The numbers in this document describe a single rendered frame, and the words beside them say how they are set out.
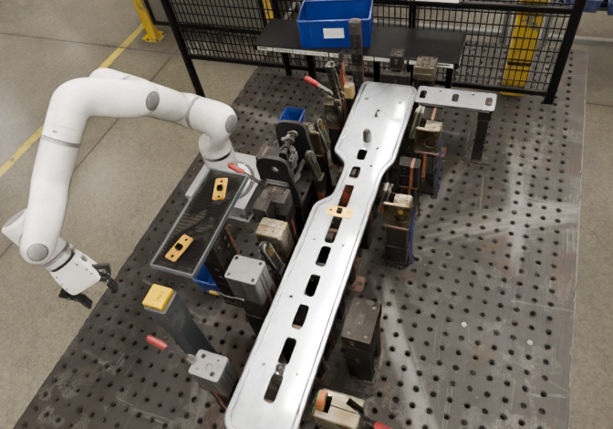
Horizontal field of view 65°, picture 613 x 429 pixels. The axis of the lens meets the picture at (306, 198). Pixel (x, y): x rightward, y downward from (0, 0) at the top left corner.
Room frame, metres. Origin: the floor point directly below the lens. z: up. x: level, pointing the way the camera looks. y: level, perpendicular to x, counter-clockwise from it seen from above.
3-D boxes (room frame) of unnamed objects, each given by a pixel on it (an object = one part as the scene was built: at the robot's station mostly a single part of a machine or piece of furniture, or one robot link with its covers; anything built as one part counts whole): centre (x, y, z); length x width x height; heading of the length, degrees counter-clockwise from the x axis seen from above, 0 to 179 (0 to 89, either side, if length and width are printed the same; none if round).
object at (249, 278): (0.74, 0.21, 0.90); 0.13 x 0.10 x 0.41; 61
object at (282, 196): (1.02, 0.09, 0.89); 0.13 x 0.11 x 0.38; 61
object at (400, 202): (0.92, -0.28, 0.87); 0.12 x 0.09 x 0.35; 61
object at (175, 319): (0.68, 0.43, 0.92); 0.08 x 0.08 x 0.44; 61
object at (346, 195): (1.11, -0.18, 0.84); 0.12 x 0.05 x 0.29; 61
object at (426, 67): (1.54, -0.57, 0.88); 0.08 x 0.08 x 0.36; 61
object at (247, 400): (0.93, -0.09, 1.00); 1.38 x 0.22 x 0.02; 151
